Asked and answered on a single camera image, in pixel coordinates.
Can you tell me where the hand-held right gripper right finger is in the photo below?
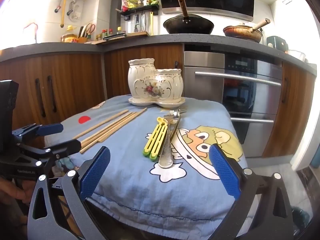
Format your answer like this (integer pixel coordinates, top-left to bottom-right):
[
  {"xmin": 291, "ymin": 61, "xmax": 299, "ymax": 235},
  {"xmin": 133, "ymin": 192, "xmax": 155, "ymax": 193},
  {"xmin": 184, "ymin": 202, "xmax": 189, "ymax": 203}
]
[{"xmin": 209, "ymin": 144, "xmax": 294, "ymax": 240}]

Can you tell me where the yellow plastic spoon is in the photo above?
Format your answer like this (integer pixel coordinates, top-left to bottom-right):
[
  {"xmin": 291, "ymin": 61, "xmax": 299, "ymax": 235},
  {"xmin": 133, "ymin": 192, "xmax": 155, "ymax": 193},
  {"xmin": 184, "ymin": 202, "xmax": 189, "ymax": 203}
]
[
  {"xmin": 143, "ymin": 117, "xmax": 163, "ymax": 157},
  {"xmin": 149, "ymin": 119, "xmax": 168, "ymax": 161}
]

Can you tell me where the wooden lower cabinet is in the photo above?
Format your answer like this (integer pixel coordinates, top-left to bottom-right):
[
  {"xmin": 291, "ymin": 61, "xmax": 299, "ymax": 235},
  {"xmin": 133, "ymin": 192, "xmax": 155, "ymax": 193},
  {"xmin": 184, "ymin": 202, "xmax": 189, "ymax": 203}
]
[
  {"xmin": 0, "ymin": 51, "xmax": 105, "ymax": 130},
  {"xmin": 104, "ymin": 44, "xmax": 184, "ymax": 99},
  {"xmin": 261, "ymin": 62, "xmax": 317, "ymax": 158}
]

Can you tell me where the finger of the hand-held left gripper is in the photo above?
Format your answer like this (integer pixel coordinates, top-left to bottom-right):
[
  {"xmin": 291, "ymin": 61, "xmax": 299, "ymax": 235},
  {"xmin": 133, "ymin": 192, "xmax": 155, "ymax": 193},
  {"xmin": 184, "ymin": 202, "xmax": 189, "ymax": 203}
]
[
  {"xmin": 11, "ymin": 122, "xmax": 64, "ymax": 141},
  {"xmin": 46, "ymin": 139, "xmax": 82, "ymax": 160}
]

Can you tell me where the gold fork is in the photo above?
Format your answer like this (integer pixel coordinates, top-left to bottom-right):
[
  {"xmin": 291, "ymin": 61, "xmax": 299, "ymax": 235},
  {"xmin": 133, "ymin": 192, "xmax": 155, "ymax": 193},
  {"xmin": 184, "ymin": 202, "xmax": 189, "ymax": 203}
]
[{"xmin": 164, "ymin": 112, "xmax": 182, "ymax": 140}]

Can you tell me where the blue cartoon printed cloth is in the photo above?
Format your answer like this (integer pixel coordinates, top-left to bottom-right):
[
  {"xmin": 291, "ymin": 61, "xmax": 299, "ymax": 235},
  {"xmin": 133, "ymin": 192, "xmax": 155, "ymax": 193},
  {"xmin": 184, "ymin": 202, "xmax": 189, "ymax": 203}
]
[{"xmin": 44, "ymin": 94, "xmax": 248, "ymax": 224}]

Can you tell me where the cream ceramic saucer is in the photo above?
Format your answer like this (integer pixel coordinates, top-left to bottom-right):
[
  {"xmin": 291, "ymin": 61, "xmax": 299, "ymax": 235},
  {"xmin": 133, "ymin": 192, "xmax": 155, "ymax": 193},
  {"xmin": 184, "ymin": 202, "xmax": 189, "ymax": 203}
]
[{"xmin": 128, "ymin": 95, "xmax": 186, "ymax": 108}]

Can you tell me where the yellow gas hose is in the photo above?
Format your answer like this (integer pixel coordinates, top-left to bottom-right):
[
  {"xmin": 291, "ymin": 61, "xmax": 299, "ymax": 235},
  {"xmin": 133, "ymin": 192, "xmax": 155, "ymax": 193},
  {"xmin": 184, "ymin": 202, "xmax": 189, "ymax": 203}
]
[{"xmin": 60, "ymin": 0, "xmax": 68, "ymax": 28}]

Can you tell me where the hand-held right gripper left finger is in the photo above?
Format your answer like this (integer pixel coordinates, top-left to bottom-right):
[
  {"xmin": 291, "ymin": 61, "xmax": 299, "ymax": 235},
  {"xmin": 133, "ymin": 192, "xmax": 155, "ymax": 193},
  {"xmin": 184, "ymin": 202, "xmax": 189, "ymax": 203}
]
[{"xmin": 27, "ymin": 146, "xmax": 111, "ymax": 240}]

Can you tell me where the yellow oil bottle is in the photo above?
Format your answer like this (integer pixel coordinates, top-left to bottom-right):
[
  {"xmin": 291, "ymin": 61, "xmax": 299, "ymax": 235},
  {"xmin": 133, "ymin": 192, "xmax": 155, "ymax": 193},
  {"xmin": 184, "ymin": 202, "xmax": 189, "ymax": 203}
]
[{"xmin": 61, "ymin": 25, "xmax": 78, "ymax": 43}]

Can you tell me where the cream floral ceramic utensil holder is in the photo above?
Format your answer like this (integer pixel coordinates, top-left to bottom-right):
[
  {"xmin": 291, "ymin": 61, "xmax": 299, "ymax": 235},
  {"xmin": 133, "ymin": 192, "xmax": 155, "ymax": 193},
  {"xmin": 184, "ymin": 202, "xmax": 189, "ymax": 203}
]
[{"xmin": 128, "ymin": 58, "xmax": 184, "ymax": 99}]

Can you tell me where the wooden knife block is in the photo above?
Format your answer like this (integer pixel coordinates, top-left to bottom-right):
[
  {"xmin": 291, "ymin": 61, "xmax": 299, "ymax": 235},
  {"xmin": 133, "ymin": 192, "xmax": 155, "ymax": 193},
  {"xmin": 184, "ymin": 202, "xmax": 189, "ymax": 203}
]
[{"xmin": 77, "ymin": 25, "xmax": 88, "ymax": 43}]

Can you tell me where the black wall shelf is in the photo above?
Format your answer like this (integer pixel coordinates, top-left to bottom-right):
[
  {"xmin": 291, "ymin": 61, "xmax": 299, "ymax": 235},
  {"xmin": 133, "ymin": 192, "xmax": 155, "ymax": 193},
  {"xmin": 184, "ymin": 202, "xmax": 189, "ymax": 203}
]
[{"xmin": 119, "ymin": 4, "xmax": 160, "ymax": 20}]

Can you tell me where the kitchen faucet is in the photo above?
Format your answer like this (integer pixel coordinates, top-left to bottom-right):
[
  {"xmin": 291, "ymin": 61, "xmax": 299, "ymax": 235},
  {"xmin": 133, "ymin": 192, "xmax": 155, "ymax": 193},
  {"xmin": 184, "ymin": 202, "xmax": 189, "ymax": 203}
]
[{"xmin": 25, "ymin": 22, "xmax": 39, "ymax": 44}]

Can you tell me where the person's left hand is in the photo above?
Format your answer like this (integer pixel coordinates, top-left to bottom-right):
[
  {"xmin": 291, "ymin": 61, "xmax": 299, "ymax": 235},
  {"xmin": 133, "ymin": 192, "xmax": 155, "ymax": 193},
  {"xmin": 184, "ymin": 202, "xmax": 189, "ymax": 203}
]
[{"xmin": 0, "ymin": 177, "xmax": 32, "ymax": 207}]

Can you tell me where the grey kitchen countertop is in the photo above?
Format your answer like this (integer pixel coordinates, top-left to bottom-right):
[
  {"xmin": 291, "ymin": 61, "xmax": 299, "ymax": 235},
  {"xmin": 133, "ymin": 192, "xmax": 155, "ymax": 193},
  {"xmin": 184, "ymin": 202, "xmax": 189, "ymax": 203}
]
[{"xmin": 0, "ymin": 34, "xmax": 320, "ymax": 77}]

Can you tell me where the stainless steel built-in oven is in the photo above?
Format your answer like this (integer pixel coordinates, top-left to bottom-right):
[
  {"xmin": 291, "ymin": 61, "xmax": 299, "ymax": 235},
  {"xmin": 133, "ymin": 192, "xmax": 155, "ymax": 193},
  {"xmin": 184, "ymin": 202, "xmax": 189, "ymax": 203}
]
[{"xmin": 184, "ymin": 51, "xmax": 284, "ymax": 158}]

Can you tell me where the dark green appliance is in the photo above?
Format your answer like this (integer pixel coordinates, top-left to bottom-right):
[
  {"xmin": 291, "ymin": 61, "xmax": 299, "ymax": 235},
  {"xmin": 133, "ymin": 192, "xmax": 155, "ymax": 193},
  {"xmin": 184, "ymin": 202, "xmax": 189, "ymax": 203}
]
[{"xmin": 266, "ymin": 35, "xmax": 289, "ymax": 53}]

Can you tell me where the black wok with wooden handle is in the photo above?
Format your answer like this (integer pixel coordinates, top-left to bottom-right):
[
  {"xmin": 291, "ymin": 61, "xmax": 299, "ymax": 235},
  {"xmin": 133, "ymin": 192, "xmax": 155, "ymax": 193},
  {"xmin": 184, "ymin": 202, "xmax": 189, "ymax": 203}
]
[{"xmin": 163, "ymin": 0, "xmax": 215, "ymax": 35}]

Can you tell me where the black rectangular case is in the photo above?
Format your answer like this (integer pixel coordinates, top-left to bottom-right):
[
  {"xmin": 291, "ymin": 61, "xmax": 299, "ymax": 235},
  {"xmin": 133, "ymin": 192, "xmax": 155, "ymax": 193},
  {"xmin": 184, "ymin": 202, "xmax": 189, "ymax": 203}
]
[{"xmin": 103, "ymin": 33, "xmax": 126, "ymax": 41}]

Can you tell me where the brown frying pan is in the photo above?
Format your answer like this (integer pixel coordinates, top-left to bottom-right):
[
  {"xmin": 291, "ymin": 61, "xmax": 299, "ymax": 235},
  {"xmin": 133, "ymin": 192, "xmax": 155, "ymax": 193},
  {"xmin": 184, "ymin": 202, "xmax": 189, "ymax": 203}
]
[{"xmin": 223, "ymin": 18, "xmax": 271, "ymax": 43}]

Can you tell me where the glass bowl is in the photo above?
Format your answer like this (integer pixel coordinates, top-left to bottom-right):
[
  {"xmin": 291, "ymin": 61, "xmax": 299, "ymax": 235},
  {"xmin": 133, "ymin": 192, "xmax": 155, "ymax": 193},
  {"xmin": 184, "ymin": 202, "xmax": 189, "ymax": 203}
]
[{"xmin": 287, "ymin": 50, "xmax": 307, "ymax": 63}]

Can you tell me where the wooden cutting board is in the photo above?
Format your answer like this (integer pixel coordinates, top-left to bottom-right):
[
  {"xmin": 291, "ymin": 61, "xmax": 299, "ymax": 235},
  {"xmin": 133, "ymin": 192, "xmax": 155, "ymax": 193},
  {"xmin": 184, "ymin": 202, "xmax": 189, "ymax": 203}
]
[{"xmin": 96, "ymin": 31, "xmax": 150, "ymax": 44}]

